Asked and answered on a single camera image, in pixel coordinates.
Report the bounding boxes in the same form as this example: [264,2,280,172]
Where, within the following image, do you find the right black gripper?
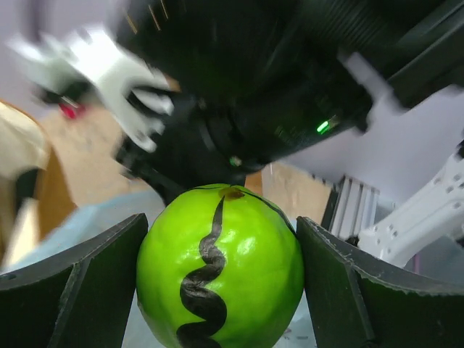
[115,119,204,207]

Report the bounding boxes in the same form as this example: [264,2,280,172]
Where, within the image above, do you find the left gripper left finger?
[1,214,148,347]

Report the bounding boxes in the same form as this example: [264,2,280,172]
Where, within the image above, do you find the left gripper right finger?
[297,217,463,348]

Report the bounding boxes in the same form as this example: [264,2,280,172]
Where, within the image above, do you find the light blue plastic bag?
[1,190,316,347]

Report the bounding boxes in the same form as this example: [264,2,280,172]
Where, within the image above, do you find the green watermelon toy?
[136,184,304,347]

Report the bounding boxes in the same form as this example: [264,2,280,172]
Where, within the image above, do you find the brown Trader Joe's tote bag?
[0,101,79,269]

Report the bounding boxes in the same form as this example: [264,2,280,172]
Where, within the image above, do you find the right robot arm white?
[115,1,463,203]

